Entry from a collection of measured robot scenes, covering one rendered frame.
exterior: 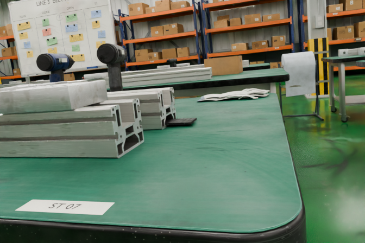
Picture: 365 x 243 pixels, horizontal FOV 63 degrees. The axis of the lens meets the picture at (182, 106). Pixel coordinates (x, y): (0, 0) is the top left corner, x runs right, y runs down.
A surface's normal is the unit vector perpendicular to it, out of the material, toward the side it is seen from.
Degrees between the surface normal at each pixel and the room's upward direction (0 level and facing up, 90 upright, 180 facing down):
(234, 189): 0
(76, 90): 90
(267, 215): 0
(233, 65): 89
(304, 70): 100
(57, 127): 90
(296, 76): 104
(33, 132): 90
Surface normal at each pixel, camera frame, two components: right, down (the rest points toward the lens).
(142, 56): -0.23, 0.18
